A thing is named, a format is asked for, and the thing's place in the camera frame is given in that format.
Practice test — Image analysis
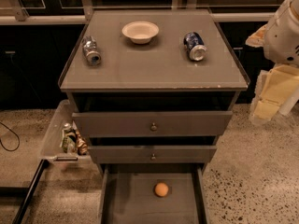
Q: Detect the clear plastic bin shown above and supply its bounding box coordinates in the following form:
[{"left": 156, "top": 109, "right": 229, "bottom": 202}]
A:
[{"left": 40, "top": 100, "right": 90, "bottom": 164}]

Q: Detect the grey middle drawer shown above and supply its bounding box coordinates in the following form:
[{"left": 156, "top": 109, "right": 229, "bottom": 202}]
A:
[{"left": 89, "top": 146, "right": 217, "bottom": 164}]

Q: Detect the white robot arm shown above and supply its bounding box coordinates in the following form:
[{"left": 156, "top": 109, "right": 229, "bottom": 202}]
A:
[{"left": 246, "top": 0, "right": 299, "bottom": 125}]

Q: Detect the white post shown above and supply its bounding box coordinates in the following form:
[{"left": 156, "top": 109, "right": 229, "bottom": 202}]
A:
[{"left": 278, "top": 88, "right": 299, "bottom": 116}]

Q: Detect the metal railing frame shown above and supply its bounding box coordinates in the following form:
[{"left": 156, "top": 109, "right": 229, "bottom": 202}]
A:
[{"left": 0, "top": 0, "right": 284, "bottom": 24}]

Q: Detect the black floor rail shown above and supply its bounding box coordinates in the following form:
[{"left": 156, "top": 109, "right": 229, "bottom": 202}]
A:
[{"left": 0, "top": 160, "right": 50, "bottom": 224}]

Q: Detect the blue soda can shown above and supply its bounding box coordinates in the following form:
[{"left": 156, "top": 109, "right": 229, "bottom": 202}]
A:
[{"left": 183, "top": 32, "right": 207, "bottom": 62}]

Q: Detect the black floor cable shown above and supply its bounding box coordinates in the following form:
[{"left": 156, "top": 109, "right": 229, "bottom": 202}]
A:
[{"left": 0, "top": 121, "right": 21, "bottom": 152}]

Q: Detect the grey drawer cabinet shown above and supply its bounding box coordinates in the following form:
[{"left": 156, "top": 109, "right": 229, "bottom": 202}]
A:
[{"left": 57, "top": 8, "right": 251, "bottom": 224}]

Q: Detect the grey bottom drawer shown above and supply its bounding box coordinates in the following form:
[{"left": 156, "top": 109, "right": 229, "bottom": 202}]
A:
[{"left": 99, "top": 164, "right": 210, "bottom": 224}]

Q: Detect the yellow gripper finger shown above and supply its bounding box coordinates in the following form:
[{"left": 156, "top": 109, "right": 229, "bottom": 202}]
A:
[
  {"left": 249, "top": 64, "right": 299, "bottom": 125},
  {"left": 245, "top": 25, "right": 266, "bottom": 48}
]

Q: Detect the grey top drawer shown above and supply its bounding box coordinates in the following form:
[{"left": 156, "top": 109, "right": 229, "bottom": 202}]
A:
[{"left": 72, "top": 111, "right": 232, "bottom": 137}]

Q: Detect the green crushed can in bin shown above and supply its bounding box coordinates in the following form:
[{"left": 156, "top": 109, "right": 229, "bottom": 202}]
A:
[{"left": 60, "top": 123, "right": 77, "bottom": 153}]

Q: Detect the orange fruit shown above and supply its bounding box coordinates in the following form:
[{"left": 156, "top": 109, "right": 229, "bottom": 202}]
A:
[{"left": 154, "top": 183, "right": 169, "bottom": 197}]

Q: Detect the brown snack bag in bin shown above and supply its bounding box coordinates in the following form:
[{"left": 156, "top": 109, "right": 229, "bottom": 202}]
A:
[{"left": 76, "top": 131, "right": 88, "bottom": 155}]

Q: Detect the grey drawer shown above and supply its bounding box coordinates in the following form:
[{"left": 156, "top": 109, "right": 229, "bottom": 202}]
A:
[
  {"left": 99, "top": 164, "right": 210, "bottom": 224},
  {"left": 89, "top": 146, "right": 217, "bottom": 164},
  {"left": 72, "top": 111, "right": 232, "bottom": 137}
]

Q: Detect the silver crushed can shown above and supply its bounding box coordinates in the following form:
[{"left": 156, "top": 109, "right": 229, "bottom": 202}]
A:
[{"left": 81, "top": 35, "right": 101, "bottom": 66}]

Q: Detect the white paper bowl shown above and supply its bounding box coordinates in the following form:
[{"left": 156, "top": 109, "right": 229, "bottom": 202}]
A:
[{"left": 121, "top": 21, "right": 159, "bottom": 45}]

